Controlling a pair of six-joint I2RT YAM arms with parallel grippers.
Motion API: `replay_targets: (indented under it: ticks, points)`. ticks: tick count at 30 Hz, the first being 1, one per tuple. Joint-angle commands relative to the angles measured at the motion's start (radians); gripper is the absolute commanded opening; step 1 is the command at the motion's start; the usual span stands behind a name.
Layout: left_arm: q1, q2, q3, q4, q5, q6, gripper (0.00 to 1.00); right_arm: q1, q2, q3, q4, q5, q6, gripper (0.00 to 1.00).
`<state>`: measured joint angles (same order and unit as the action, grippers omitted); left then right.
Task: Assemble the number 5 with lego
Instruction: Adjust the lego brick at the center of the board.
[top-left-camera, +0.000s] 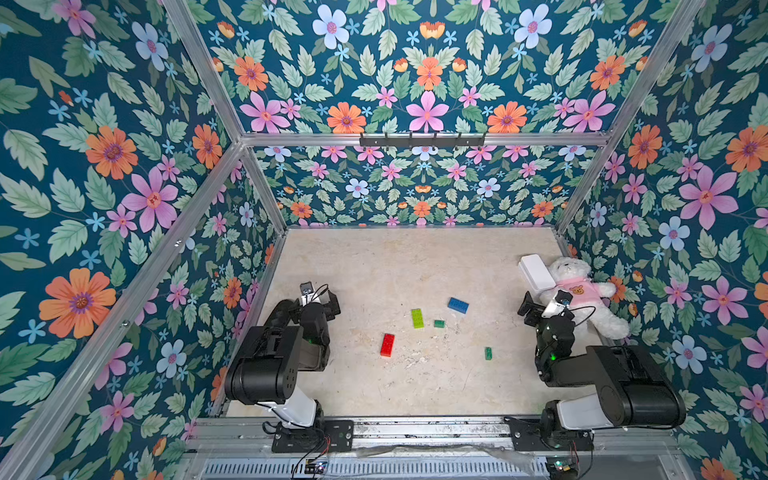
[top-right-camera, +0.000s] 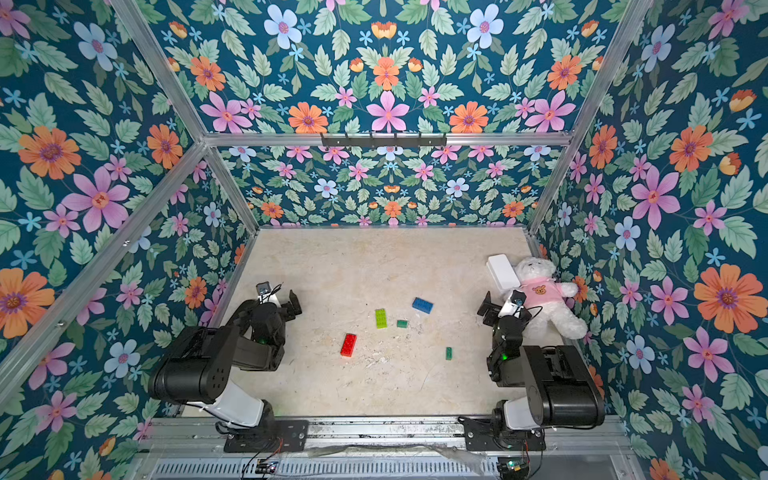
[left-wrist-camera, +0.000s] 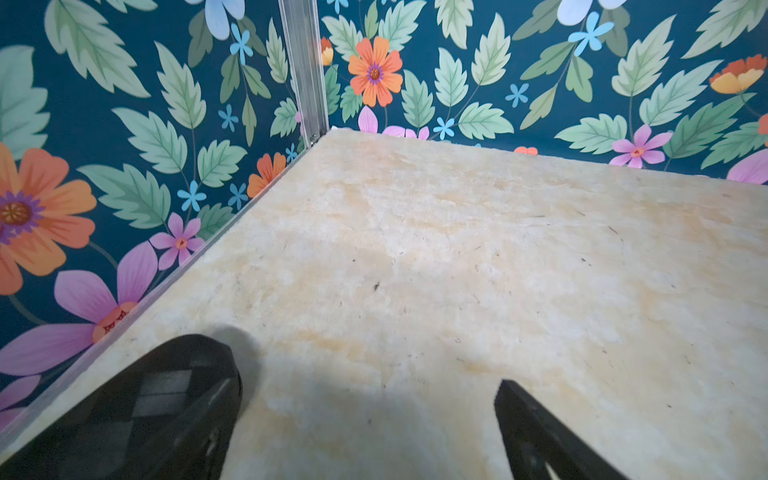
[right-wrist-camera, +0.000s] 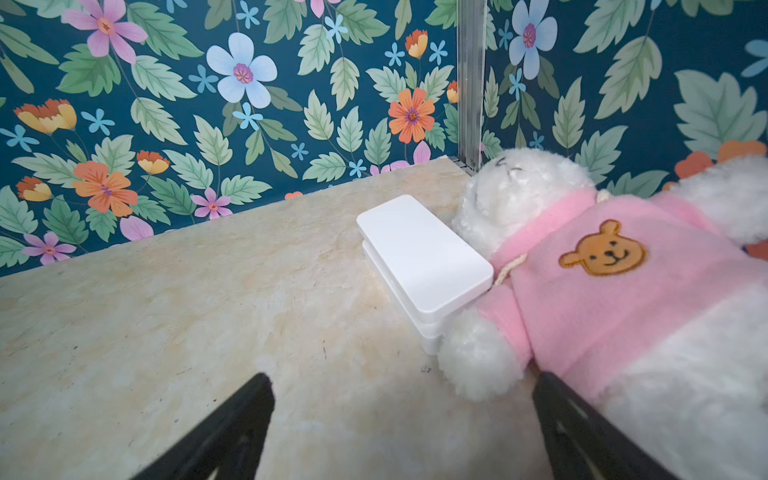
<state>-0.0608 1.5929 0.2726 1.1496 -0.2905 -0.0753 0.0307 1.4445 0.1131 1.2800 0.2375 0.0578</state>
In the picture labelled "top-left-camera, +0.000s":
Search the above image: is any white teddy bear pink shirt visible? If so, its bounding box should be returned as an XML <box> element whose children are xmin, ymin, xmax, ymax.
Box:
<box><xmin>539</xmin><ymin>257</ymin><xmax>630</xmax><ymax>340</ymax></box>

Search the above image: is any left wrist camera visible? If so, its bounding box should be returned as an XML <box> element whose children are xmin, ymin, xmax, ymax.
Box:
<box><xmin>300</xmin><ymin>282</ymin><xmax>315</xmax><ymax>306</ymax></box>

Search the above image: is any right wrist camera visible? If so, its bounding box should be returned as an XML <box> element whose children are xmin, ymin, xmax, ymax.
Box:
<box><xmin>540</xmin><ymin>289</ymin><xmax>573</xmax><ymax>318</ymax></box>

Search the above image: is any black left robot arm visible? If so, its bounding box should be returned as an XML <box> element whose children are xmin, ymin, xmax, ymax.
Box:
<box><xmin>224</xmin><ymin>284</ymin><xmax>341</xmax><ymax>429</ymax></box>

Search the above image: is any right small circuit board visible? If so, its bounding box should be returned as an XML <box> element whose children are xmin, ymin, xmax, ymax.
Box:
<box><xmin>545</xmin><ymin>457</ymin><xmax>579</xmax><ymax>480</ymax></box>

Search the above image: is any white rectangular box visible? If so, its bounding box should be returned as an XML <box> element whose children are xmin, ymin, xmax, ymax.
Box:
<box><xmin>518</xmin><ymin>254</ymin><xmax>556</xmax><ymax>295</ymax></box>

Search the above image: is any blue lego brick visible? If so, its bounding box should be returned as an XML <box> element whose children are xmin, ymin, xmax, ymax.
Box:
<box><xmin>447</xmin><ymin>297</ymin><xmax>469</xmax><ymax>315</ymax></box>

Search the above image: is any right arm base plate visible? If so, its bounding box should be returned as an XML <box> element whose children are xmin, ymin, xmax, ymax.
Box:
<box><xmin>503</xmin><ymin>417</ymin><xmax>594</xmax><ymax>452</ymax></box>

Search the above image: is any red lego brick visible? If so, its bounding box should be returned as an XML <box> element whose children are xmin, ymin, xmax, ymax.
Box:
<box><xmin>380</xmin><ymin>334</ymin><xmax>395</xmax><ymax>358</ymax></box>

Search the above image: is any lime green lego brick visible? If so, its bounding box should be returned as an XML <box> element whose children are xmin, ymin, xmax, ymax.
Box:
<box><xmin>411</xmin><ymin>309</ymin><xmax>425</xmax><ymax>329</ymax></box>

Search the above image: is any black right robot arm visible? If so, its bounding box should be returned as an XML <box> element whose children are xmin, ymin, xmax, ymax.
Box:
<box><xmin>518</xmin><ymin>292</ymin><xmax>686</xmax><ymax>436</ymax></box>

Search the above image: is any left small circuit board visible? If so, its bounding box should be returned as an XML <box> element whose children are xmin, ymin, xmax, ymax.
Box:
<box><xmin>303</xmin><ymin>460</ymin><xmax>328</xmax><ymax>476</ymax></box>

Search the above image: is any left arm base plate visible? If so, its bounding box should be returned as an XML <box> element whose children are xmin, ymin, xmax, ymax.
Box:
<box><xmin>271</xmin><ymin>420</ymin><xmax>355</xmax><ymax>454</ymax></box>

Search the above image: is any small circuit board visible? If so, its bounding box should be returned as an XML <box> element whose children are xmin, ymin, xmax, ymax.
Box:
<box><xmin>303</xmin><ymin>460</ymin><xmax>328</xmax><ymax>476</ymax></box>
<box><xmin>545</xmin><ymin>457</ymin><xmax>579</xmax><ymax>480</ymax></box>

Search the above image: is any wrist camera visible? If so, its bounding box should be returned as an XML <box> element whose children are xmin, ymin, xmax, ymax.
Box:
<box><xmin>540</xmin><ymin>289</ymin><xmax>573</xmax><ymax>318</ymax></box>
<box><xmin>300</xmin><ymin>282</ymin><xmax>315</xmax><ymax>306</ymax></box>

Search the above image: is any aluminium front rail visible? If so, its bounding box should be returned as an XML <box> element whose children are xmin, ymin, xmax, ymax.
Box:
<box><xmin>187</xmin><ymin>415</ymin><xmax>681</xmax><ymax>456</ymax></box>

